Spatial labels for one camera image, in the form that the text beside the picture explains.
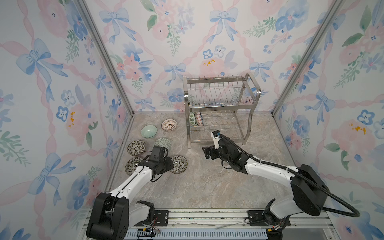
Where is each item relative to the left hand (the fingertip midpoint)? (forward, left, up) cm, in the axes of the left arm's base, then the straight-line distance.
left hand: (172, 163), depth 87 cm
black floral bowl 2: (+2, -4, -4) cm, 6 cm away
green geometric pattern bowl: (+16, +7, -3) cm, 18 cm away
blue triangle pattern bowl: (+29, -16, +7) cm, 34 cm away
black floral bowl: (+13, +26, -3) cm, 29 cm away
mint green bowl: (+26, +19, -3) cm, 33 cm away
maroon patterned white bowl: (+32, +6, -3) cm, 33 cm away
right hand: (+8, -21, +8) cm, 24 cm away
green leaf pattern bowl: (+29, -11, +7) cm, 32 cm away
